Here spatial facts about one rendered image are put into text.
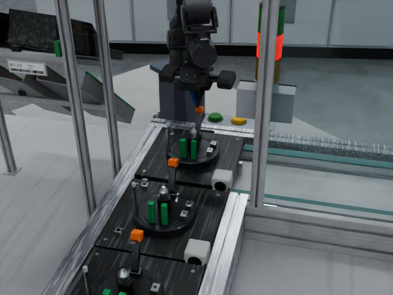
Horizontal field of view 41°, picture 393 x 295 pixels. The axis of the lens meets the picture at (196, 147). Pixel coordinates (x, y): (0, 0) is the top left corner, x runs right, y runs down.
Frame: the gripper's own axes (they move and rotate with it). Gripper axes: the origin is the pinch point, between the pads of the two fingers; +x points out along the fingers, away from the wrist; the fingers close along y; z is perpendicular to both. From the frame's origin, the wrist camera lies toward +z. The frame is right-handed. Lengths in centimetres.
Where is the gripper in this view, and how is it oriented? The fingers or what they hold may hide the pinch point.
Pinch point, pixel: (197, 95)
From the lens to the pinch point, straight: 133.9
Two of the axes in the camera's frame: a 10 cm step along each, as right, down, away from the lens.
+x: 0.0, 8.3, 5.6
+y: 9.7, 1.3, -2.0
